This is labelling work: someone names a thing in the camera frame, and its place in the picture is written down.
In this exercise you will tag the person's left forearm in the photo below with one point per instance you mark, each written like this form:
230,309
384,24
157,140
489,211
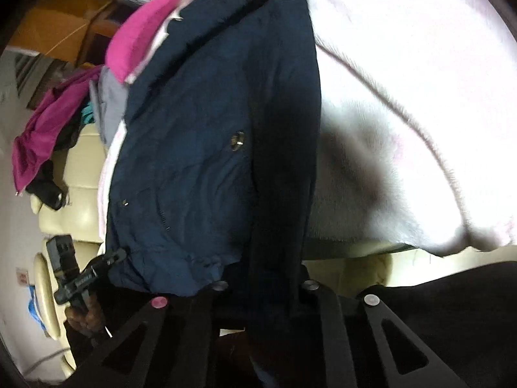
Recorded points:
80,349

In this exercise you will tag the person's black pants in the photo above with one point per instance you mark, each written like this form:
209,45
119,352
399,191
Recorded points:
464,323

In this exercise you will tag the white pink blanket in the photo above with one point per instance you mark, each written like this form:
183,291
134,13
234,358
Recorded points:
404,89

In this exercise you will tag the grey garment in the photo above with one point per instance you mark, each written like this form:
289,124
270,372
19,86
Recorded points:
111,105

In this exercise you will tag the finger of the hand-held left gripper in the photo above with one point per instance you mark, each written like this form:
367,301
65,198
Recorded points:
113,258

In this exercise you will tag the orange wooden pillar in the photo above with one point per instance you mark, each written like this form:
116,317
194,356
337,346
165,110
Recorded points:
52,32

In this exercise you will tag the magenta pillow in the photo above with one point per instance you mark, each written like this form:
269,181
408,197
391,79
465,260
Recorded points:
137,36

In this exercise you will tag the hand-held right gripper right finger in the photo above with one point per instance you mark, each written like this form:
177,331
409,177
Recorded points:
335,331

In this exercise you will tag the cream leather sofa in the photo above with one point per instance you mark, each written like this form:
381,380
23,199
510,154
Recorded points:
80,178

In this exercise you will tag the magenta fleece garment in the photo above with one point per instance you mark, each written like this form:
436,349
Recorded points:
48,129

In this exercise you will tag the person's left hand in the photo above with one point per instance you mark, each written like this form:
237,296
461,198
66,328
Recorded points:
87,317

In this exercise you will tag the navy zip jacket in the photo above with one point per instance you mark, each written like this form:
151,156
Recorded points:
190,129

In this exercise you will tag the teal garment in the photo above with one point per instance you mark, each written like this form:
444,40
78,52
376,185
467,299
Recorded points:
86,115

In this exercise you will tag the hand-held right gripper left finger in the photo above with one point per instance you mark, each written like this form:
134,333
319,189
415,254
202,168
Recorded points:
190,331

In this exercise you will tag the black garment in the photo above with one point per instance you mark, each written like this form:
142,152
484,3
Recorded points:
44,190

